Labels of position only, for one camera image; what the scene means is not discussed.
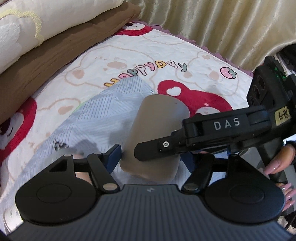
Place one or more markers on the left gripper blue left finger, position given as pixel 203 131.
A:
pixel 112 157

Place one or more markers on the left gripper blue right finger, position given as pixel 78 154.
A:
pixel 188 161

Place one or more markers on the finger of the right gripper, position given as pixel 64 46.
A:
pixel 161 147

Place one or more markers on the grey metal tumbler cup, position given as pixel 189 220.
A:
pixel 158 116

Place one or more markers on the right hand pink nails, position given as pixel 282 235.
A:
pixel 282 160

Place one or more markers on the light blue striped cloth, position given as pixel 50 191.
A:
pixel 107 118

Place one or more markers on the cartoon bear bed sheet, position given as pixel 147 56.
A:
pixel 137 50

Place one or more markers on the beige satin curtain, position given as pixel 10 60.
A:
pixel 244 32

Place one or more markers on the brown pillow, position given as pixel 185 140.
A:
pixel 34 68

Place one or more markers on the cream embroidered pillow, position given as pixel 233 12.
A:
pixel 27 24

